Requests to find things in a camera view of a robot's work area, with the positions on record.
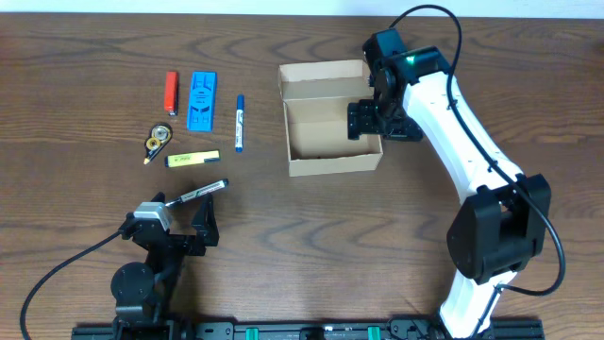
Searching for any brown cardboard box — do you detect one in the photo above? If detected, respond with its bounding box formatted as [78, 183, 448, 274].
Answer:
[278, 59, 383, 177]

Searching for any blue plastic staple remover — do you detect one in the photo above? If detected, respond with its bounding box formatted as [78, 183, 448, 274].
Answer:
[187, 71, 218, 132]

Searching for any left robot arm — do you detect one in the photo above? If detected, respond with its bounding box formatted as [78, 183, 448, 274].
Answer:
[110, 193, 219, 339]

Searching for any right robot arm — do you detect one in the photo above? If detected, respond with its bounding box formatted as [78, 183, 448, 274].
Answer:
[346, 28, 551, 339]

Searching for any yellow highlighter pen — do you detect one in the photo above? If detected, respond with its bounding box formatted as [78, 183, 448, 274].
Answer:
[164, 150, 221, 168]

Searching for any black whiteboard marker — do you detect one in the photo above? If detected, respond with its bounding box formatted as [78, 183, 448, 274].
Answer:
[165, 178, 229, 208]

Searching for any correction tape dispenser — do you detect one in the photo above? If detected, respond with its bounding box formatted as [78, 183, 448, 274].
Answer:
[143, 123, 173, 164]

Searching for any blue whiteboard marker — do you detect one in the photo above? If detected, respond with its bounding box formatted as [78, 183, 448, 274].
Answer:
[235, 94, 244, 153]

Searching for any black right camera cable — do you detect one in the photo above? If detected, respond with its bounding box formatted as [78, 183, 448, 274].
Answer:
[388, 4, 566, 298]

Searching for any black camera cable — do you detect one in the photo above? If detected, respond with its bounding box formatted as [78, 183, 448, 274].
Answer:
[19, 229, 125, 340]
[388, 4, 566, 298]

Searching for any black left camera cable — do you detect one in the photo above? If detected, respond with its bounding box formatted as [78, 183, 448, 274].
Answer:
[19, 229, 125, 340]

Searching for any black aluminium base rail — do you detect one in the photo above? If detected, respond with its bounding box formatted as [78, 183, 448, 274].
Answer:
[71, 316, 546, 340]

